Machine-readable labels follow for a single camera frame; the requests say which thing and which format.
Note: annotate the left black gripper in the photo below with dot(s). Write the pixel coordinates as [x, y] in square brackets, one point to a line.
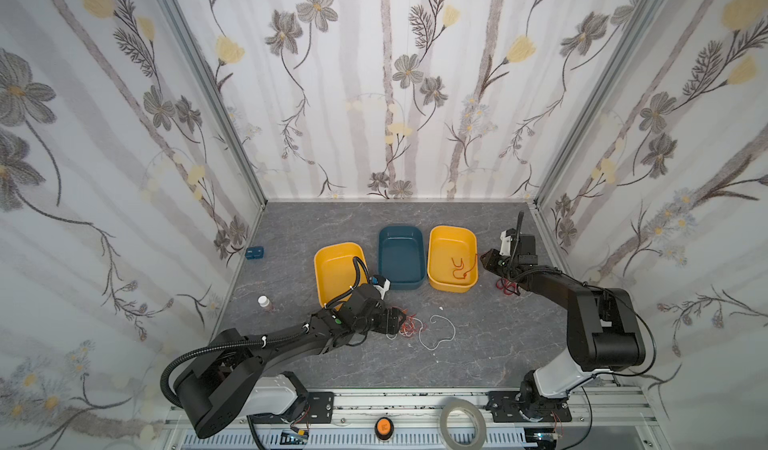
[389, 319]

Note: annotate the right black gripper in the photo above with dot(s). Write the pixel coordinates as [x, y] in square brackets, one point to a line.
[498, 261]

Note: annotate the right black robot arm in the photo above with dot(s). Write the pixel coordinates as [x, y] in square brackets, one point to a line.
[605, 336]

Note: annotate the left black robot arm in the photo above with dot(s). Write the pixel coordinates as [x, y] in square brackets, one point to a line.
[236, 375]

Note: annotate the left yellow plastic bin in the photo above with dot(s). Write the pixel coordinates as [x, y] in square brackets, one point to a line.
[334, 270]

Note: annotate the yellow plastic bin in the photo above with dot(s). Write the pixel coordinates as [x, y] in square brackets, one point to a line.
[334, 270]
[452, 263]

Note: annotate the right yellow plastic bin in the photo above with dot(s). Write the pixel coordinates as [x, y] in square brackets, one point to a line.
[452, 263]

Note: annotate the teal plastic bin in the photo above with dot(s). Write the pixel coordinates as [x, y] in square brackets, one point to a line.
[402, 256]

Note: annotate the small white bottle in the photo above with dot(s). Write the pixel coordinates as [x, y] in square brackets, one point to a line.
[265, 303]

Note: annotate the orange emergency button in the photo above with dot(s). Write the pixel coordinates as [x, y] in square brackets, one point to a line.
[384, 429]

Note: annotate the small blue box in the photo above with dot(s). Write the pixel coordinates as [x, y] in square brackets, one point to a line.
[254, 253]

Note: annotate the roll of tape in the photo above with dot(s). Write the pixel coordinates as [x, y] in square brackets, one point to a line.
[461, 425]

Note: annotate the red handled scissors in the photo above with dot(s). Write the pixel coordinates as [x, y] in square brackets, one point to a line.
[507, 287]

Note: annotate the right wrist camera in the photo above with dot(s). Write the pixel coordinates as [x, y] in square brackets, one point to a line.
[509, 239]

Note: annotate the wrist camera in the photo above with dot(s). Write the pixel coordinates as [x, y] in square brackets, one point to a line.
[381, 284]
[509, 239]

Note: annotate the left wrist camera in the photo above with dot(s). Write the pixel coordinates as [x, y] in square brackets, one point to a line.
[381, 284]

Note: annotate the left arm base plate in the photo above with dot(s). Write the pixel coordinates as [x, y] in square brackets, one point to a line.
[314, 408]

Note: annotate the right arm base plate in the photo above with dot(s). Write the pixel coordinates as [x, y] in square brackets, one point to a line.
[510, 407]

